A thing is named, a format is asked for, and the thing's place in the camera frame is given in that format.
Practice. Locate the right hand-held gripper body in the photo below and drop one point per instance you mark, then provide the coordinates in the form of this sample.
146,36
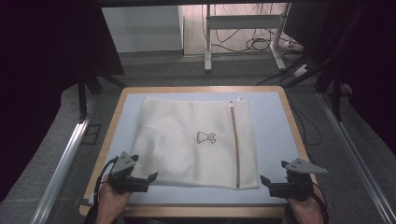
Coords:
295,183

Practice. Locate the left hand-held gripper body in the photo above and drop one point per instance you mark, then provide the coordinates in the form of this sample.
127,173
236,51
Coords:
123,165

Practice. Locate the white mesh laundry bag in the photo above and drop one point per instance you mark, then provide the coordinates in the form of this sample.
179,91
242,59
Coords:
186,124

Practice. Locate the person's right hand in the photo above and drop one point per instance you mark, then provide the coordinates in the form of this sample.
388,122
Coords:
306,208

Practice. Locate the person's left hand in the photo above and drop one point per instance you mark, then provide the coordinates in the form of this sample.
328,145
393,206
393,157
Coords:
112,199

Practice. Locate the light blue table mat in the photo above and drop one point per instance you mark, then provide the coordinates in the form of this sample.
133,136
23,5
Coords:
274,130

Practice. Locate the wooden table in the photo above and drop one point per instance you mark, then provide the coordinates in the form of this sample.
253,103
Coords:
202,211

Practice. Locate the black metal stand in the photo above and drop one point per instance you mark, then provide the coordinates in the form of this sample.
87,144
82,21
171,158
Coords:
336,93
82,99

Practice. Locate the white power strip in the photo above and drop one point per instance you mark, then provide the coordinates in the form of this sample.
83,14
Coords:
301,70

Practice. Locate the white cabinet panel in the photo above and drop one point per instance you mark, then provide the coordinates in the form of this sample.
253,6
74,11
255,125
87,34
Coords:
143,29

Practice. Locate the aluminium floor rail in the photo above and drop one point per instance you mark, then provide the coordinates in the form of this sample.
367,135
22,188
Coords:
62,168
351,149

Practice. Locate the white metal desk frame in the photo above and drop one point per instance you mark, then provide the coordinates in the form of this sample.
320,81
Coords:
243,21

